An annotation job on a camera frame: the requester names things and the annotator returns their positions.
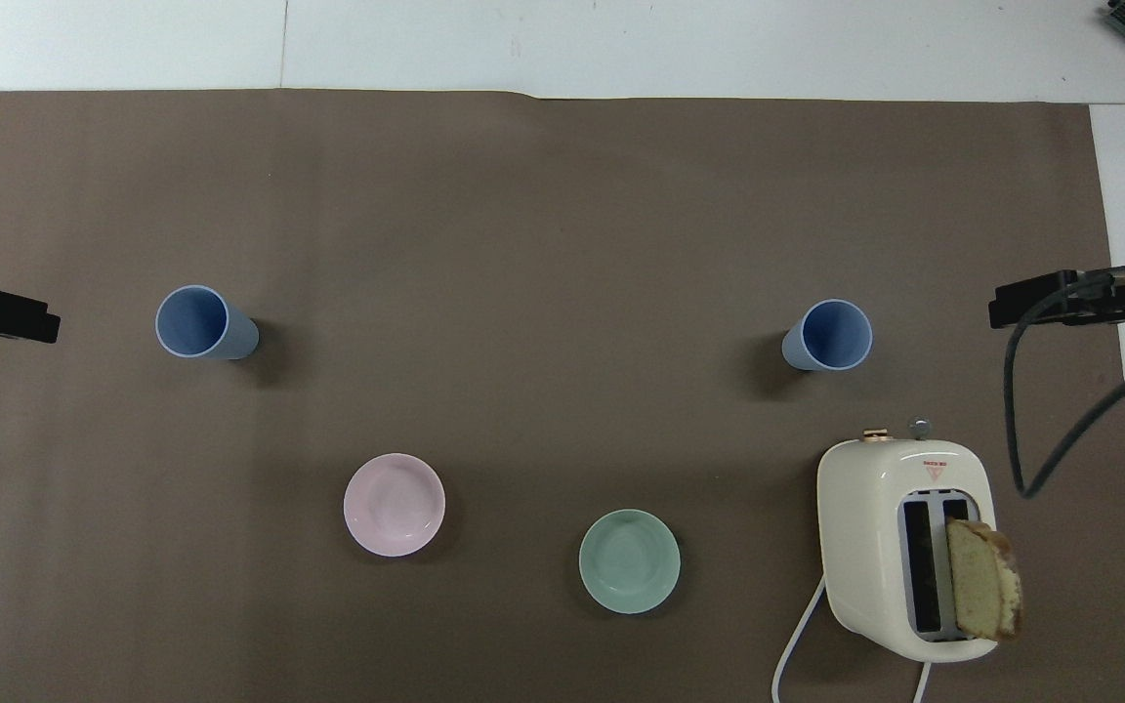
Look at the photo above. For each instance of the bread slice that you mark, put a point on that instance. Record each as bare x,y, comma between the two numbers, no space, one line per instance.
980,581

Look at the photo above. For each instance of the blue cup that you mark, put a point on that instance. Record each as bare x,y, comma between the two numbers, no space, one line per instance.
834,335
193,322

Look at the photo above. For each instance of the cream toaster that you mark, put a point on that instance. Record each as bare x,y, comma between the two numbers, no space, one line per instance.
865,527

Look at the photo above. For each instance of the green bowl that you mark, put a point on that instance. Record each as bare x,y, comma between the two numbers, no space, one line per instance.
629,561

